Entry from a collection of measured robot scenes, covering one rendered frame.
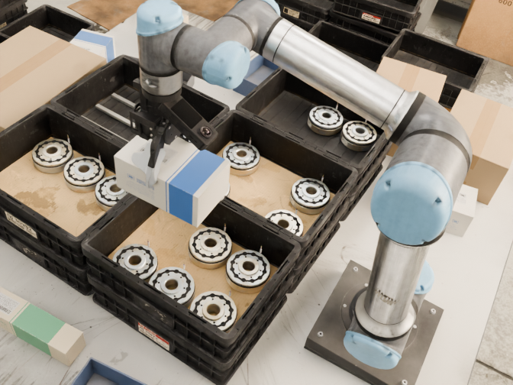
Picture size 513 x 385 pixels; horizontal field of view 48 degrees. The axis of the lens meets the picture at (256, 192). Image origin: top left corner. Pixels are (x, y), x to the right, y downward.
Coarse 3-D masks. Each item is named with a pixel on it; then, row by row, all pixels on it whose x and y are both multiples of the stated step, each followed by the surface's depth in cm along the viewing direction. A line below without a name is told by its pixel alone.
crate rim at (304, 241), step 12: (252, 120) 159; (276, 132) 156; (300, 144) 154; (324, 156) 152; (348, 168) 150; (348, 180) 147; (240, 204) 138; (336, 204) 142; (324, 216) 138; (276, 228) 134; (312, 228) 135; (300, 240) 132
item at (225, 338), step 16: (128, 208) 134; (224, 208) 137; (256, 224) 134; (288, 240) 132; (96, 256) 124; (288, 256) 129; (112, 272) 123; (128, 272) 122; (144, 288) 120; (272, 288) 123; (160, 304) 120; (176, 304) 118; (256, 304) 119; (192, 320) 116; (240, 320) 117; (224, 336) 114
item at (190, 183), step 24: (144, 144) 118; (192, 144) 120; (120, 168) 117; (168, 168) 114; (192, 168) 115; (216, 168) 116; (144, 192) 118; (168, 192) 114; (192, 192) 111; (216, 192) 118; (192, 216) 115
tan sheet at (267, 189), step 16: (240, 176) 158; (256, 176) 158; (272, 176) 159; (288, 176) 160; (240, 192) 154; (256, 192) 154; (272, 192) 155; (288, 192) 155; (256, 208) 151; (272, 208) 151; (288, 208) 152; (304, 224) 149
